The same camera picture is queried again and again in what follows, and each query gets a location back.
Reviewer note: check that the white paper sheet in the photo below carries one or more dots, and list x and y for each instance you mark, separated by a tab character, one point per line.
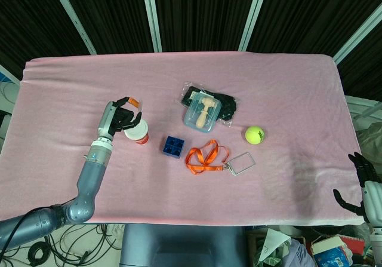
273	244

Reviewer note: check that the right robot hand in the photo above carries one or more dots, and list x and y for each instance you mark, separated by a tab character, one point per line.
368	180

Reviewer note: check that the blue white box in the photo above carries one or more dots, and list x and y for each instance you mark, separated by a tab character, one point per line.
329	253

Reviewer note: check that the clear plastic box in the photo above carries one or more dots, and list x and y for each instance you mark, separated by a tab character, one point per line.
203	113

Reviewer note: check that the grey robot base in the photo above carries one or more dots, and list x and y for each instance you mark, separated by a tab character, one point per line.
182	244

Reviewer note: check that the clear badge holder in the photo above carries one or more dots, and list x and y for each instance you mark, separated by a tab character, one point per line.
242	163

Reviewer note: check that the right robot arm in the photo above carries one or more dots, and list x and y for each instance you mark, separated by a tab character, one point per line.
376	243

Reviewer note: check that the black item in plastic bag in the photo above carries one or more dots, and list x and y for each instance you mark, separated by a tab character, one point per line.
226	105

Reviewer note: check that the yellow tennis ball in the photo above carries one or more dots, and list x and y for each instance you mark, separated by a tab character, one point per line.
254	134

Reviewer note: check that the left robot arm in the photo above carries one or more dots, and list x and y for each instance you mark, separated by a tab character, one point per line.
86	183

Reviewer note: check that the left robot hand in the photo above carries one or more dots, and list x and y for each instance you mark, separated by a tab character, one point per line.
112	117

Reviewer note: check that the red and white cup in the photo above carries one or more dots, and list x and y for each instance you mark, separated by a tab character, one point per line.
138	132

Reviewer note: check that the blue toy brick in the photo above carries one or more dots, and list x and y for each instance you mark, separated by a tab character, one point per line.
172	147

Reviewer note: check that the wooden toy mallet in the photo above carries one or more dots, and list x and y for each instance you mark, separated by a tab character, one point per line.
205	111

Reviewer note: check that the pink table cloth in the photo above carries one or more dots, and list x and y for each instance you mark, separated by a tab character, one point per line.
191	165

